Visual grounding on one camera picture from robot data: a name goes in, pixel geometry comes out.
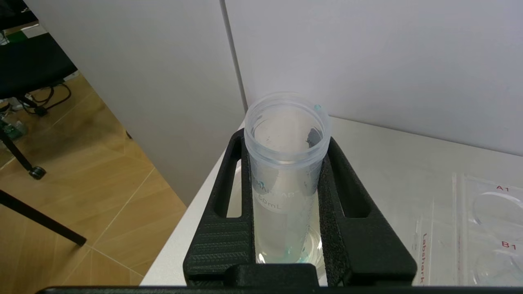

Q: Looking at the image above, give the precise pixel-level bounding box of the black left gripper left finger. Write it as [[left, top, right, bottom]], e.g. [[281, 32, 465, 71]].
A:
[[182, 128, 257, 286]]

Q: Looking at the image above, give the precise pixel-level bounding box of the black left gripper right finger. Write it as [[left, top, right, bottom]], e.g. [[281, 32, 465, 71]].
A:
[[318, 136, 418, 287]]

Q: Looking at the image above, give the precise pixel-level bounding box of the test tube with blue pigment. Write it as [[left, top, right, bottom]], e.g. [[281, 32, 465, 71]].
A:
[[244, 91, 332, 264]]

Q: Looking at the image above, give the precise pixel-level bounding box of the clear acrylic test tube rack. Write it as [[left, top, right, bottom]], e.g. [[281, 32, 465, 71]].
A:
[[412, 173, 523, 287]]

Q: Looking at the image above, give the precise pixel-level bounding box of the blue white paper cup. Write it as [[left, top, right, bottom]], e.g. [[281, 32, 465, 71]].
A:
[[226, 157, 327, 283]]

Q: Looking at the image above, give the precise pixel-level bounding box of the black floor cable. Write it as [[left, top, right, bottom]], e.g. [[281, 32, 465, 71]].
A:
[[22, 81, 72, 118]]

